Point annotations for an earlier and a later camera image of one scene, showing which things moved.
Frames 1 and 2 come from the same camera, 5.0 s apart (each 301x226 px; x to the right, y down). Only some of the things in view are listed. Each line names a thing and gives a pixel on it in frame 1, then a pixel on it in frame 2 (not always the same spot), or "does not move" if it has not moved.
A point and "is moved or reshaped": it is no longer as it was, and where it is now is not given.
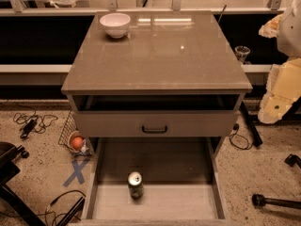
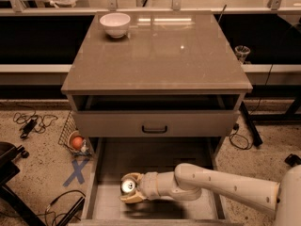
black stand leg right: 252,130 does not move
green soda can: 134,182 is moved or reshaped
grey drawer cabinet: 160,92 does not move
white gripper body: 290,35 → 149,185
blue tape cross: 77,171 does not move
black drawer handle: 162,131 does not move
